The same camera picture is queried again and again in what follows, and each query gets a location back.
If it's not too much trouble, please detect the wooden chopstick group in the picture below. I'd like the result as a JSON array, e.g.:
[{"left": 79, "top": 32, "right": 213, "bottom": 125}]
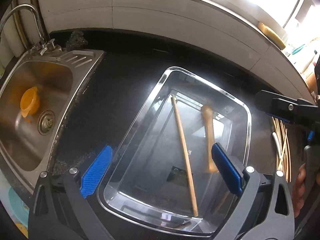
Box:
[{"left": 274, "top": 119, "right": 287, "bottom": 173}]

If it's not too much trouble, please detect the wooden chopstick crossing spoon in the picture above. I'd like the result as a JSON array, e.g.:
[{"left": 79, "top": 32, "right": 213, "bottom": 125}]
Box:
[{"left": 272, "top": 118, "right": 286, "bottom": 171}]

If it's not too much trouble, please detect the brown wooden pestle stick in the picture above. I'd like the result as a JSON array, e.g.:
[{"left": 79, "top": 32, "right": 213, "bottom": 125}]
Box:
[{"left": 201, "top": 105, "right": 218, "bottom": 173}]

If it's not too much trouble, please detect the clear plastic tray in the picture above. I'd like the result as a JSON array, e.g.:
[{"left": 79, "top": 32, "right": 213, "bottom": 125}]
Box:
[{"left": 98, "top": 67, "right": 252, "bottom": 237}]

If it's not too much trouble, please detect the steel kitchen sink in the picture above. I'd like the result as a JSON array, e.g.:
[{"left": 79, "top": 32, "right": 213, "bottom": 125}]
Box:
[{"left": 1, "top": 50, "right": 104, "bottom": 193}]

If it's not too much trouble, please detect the right hand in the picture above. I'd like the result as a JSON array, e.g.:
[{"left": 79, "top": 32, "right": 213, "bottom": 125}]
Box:
[{"left": 292, "top": 164, "right": 306, "bottom": 218}]

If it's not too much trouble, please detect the teal bowl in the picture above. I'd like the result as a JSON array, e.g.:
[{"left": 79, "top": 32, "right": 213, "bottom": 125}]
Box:
[{"left": 8, "top": 187, "right": 29, "bottom": 228}]

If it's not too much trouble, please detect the teal toothbrush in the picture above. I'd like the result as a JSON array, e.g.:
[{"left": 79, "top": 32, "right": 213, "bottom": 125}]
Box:
[{"left": 291, "top": 44, "right": 305, "bottom": 55}]

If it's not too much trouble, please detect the yellow sponge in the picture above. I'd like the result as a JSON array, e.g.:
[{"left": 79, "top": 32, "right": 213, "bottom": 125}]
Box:
[{"left": 258, "top": 22, "right": 286, "bottom": 50}]

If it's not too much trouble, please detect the sink drain strainer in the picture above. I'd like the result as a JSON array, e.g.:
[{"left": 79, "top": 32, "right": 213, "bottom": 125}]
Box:
[{"left": 37, "top": 109, "right": 55, "bottom": 135}]

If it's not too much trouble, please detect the orange plastic funnel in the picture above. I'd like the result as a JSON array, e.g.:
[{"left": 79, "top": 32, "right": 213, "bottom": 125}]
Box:
[{"left": 20, "top": 87, "right": 40, "bottom": 118}]

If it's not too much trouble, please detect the chrome faucet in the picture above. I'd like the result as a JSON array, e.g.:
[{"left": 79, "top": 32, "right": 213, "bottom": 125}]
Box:
[{"left": 1, "top": 3, "right": 62, "bottom": 56}]

